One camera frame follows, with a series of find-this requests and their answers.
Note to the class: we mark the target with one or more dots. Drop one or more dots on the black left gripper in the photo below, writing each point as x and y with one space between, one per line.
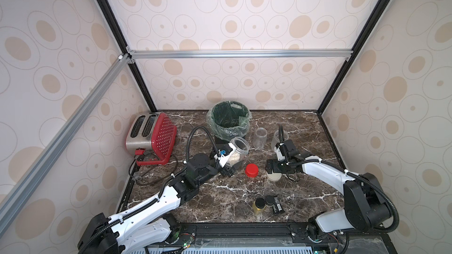
227 170

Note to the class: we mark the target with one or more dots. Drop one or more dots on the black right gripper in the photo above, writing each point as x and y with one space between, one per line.
279 164

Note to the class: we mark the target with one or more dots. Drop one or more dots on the red jar lid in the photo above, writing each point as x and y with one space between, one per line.
252 170

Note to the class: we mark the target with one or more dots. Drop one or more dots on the red lid oatmeal jar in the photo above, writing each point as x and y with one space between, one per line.
260 138

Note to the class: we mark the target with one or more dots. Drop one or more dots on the clear oatmeal jar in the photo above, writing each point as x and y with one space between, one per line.
276 140

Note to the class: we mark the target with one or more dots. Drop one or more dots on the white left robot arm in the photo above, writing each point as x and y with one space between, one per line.
150 221

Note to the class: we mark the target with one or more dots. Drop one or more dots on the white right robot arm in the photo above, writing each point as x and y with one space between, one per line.
366 205

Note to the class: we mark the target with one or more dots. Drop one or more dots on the black trash bin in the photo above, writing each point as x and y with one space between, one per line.
220 141

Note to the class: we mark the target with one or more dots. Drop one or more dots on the dark spice jar black lid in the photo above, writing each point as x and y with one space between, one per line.
270 201

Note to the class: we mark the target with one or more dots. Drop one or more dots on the small black box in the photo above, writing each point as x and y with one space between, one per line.
277 207

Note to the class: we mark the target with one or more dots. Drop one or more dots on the yellow spice jar black lid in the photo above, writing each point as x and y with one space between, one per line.
259 205

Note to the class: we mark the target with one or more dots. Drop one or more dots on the red polka dot toaster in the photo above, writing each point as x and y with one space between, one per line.
151 139

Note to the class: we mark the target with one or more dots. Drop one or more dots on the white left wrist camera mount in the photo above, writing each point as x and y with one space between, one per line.
224 156

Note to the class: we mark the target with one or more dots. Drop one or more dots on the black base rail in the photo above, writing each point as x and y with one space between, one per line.
272 234

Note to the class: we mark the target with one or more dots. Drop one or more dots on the aluminium frame rail back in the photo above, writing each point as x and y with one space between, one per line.
133 55

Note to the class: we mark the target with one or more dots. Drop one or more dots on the aluminium frame rail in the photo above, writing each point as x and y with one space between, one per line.
133 55
28 184

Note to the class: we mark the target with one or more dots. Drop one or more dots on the aluminium frame rail left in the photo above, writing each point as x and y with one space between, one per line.
28 184

